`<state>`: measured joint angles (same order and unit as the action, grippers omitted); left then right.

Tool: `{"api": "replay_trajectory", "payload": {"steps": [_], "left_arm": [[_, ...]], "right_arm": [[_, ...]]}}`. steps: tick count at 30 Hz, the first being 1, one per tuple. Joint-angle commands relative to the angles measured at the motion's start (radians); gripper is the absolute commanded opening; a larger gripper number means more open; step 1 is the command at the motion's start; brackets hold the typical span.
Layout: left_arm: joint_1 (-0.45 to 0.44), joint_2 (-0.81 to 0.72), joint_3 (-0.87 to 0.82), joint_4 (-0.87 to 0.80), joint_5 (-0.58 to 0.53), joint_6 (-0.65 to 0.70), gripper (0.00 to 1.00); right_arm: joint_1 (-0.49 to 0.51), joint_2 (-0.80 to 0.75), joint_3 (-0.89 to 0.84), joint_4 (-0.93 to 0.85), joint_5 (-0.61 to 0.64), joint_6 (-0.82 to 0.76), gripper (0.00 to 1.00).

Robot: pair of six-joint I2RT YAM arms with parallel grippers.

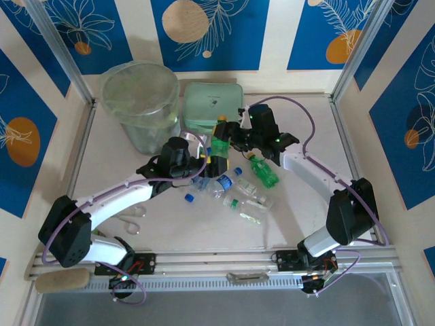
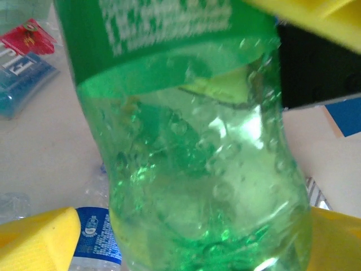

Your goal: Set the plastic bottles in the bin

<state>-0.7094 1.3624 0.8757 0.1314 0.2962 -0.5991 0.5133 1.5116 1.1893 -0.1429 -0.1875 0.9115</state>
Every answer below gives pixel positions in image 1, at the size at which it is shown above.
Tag metal scissors clear handles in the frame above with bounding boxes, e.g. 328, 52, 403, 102
114, 206, 147, 235

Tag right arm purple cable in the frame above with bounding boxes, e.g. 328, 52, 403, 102
247, 96, 390, 296

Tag grey slotted cable duct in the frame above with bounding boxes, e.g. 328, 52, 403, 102
81, 274, 307, 292

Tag green bin liner bag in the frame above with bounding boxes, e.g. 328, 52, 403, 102
100, 60, 181, 127

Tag clear bottle green neck label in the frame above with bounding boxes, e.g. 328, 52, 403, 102
222, 195, 262, 225

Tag grey metal sheet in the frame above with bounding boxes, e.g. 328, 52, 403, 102
33, 290, 417, 326

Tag small clear bottle white label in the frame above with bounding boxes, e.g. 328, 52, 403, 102
236, 178, 260, 195

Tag small metal bracket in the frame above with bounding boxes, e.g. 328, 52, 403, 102
226, 271, 271, 283

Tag mint green zip pouch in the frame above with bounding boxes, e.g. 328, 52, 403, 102
183, 82, 244, 132

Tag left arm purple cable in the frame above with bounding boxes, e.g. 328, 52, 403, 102
41, 130, 209, 305

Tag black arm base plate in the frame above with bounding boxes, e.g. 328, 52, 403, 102
271, 250, 337, 272
94, 253, 158, 276

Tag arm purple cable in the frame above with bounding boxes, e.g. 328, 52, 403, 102
247, 96, 390, 296
41, 130, 209, 305

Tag black connector board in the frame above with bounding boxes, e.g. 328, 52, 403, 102
301, 274, 337, 293
108, 274, 139, 289

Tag blue label bottle blue cap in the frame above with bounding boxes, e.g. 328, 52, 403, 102
209, 166, 244, 200

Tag aluminium side rail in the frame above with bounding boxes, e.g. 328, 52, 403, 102
330, 96, 383, 247
49, 101, 98, 254

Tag clear plastic bin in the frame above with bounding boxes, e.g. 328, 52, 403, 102
100, 60, 181, 156

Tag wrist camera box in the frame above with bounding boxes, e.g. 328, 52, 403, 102
179, 131, 209, 160
237, 106, 253, 129

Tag beige foam pad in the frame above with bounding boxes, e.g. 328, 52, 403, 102
35, 268, 91, 293

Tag green soda bottle yellow cap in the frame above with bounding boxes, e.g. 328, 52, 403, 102
209, 115, 232, 160
246, 152, 280, 189

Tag crushed blue label bottle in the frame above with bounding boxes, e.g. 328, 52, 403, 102
190, 176, 211, 193

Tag aluminium frame post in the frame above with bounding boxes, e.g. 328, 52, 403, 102
25, 0, 96, 106
331, 0, 392, 103

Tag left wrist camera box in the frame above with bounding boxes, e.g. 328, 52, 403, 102
179, 131, 209, 160

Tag clear bottle white green label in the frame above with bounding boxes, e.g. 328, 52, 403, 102
243, 194, 275, 210

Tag long aluminium base rail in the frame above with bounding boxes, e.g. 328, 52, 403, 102
25, 249, 404, 281

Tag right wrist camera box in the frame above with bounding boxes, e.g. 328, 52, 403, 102
237, 106, 253, 129

